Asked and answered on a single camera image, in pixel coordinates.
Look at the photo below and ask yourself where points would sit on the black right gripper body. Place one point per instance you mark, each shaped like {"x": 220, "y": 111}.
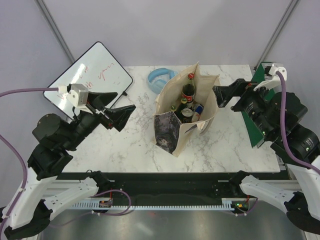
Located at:
{"x": 250, "y": 101}

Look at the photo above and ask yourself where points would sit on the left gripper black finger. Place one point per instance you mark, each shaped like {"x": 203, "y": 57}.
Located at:
{"x": 118, "y": 117}
{"x": 99, "y": 100}

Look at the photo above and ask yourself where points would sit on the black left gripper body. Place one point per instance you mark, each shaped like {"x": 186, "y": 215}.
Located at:
{"x": 85, "y": 123}

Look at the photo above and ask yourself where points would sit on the silver Red Bull can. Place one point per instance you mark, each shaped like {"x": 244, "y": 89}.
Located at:
{"x": 198, "y": 109}

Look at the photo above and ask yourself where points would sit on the Coca-Cola glass bottle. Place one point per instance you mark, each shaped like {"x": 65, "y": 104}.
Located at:
{"x": 189, "y": 89}

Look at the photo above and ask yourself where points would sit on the green Perrier bottle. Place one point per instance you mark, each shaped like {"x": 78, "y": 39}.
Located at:
{"x": 173, "y": 108}
{"x": 183, "y": 105}

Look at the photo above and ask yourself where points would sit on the black Schweppes drink can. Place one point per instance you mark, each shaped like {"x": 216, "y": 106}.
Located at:
{"x": 186, "y": 115}

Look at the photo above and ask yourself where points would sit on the cream canvas Monet tote bag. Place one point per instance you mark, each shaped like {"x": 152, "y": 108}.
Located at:
{"x": 170, "y": 134}

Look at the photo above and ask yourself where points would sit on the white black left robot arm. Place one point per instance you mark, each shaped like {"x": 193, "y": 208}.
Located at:
{"x": 29, "y": 212}

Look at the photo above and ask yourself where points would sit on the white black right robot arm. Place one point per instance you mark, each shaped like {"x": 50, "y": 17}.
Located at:
{"x": 278, "y": 120}

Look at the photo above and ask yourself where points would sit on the white dry-erase board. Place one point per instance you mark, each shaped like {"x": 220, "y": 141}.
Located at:
{"x": 98, "y": 71}

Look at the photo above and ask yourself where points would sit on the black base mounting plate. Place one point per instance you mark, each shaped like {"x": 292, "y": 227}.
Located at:
{"x": 173, "y": 188}

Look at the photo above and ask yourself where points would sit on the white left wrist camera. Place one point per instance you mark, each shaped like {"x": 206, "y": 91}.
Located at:
{"x": 77, "y": 94}

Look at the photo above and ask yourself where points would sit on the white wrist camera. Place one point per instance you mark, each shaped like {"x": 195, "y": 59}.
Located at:
{"x": 77, "y": 94}
{"x": 271, "y": 78}

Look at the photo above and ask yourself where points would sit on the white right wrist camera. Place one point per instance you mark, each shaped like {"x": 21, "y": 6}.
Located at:
{"x": 271, "y": 78}

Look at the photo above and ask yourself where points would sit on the green ring binder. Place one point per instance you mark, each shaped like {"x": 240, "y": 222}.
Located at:
{"x": 257, "y": 127}

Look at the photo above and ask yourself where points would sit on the light blue slotted cable duct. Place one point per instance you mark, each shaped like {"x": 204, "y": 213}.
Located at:
{"x": 104, "y": 205}

